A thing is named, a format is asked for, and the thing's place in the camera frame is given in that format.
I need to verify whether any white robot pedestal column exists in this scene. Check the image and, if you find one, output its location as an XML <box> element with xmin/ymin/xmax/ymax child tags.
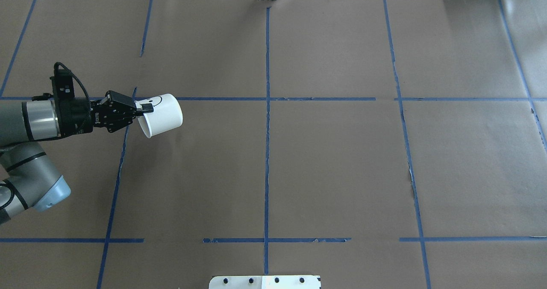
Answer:
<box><xmin>209</xmin><ymin>275</ymin><xmax>322</xmax><ymax>289</ymax></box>

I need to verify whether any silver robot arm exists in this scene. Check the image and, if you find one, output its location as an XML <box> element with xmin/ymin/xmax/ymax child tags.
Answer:
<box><xmin>1</xmin><ymin>91</ymin><xmax>154</xmax><ymax>224</ymax></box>

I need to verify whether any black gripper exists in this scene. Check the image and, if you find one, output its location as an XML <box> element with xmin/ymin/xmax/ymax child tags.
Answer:
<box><xmin>90</xmin><ymin>90</ymin><xmax>154</xmax><ymax>133</ymax></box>

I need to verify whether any brown paper table cover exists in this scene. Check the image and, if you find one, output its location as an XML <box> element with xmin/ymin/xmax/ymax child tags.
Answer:
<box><xmin>1</xmin><ymin>0</ymin><xmax>546</xmax><ymax>289</ymax></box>

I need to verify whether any white mug with smiley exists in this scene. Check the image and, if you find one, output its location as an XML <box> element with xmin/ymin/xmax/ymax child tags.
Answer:
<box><xmin>135</xmin><ymin>94</ymin><xmax>183</xmax><ymax>139</ymax></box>

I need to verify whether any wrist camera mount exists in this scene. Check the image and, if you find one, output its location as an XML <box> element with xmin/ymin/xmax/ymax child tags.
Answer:
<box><xmin>31</xmin><ymin>62</ymin><xmax>91</xmax><ymax>112</ymax></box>

